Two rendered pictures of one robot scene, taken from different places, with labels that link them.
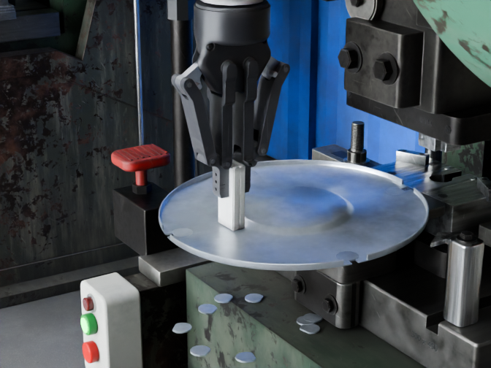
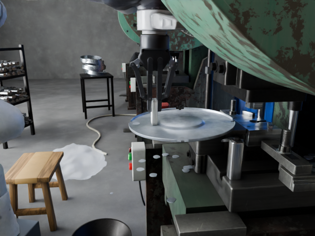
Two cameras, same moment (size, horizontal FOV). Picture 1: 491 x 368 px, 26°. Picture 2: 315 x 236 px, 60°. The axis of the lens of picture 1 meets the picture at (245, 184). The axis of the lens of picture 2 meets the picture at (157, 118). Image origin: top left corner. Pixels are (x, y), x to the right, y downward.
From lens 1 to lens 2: 0.53 m
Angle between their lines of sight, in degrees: 25
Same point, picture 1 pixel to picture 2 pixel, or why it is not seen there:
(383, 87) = (221, 77)
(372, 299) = (208, 163)
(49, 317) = not seen: hidden behind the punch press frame
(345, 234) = (191, 132)
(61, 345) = not seen: hidden behind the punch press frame
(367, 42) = (219, 59)
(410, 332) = (216, 178)
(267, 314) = (175, 162)
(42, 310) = not seen: hidden behind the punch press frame
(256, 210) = (166, 120)
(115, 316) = (136, 155)
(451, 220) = (248, 136)
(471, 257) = (236, 148)
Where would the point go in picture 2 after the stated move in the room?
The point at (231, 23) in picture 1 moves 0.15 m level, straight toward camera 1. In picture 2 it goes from (147, 40) to (112, 40)
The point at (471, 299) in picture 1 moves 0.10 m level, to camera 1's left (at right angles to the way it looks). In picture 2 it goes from (236, 168) to (192, 159)
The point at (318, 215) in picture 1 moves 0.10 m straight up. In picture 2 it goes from (186, 124) to (187, 86)
